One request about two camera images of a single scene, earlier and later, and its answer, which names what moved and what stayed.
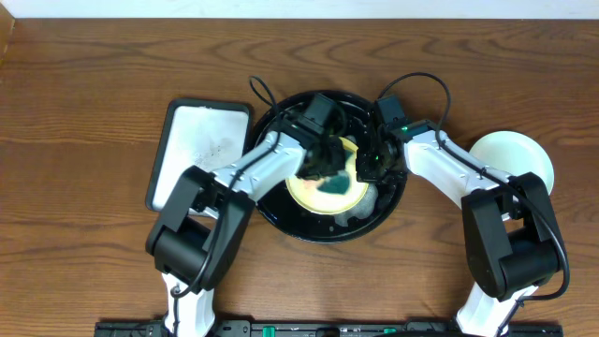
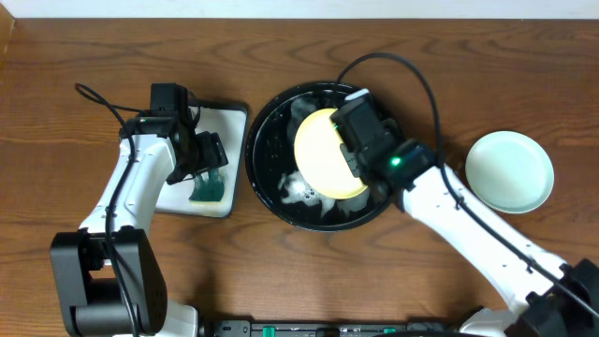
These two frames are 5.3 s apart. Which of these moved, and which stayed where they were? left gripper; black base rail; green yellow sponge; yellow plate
Moved: green yellow sponge; yellow plate; left gripper
Stayed: black base rail
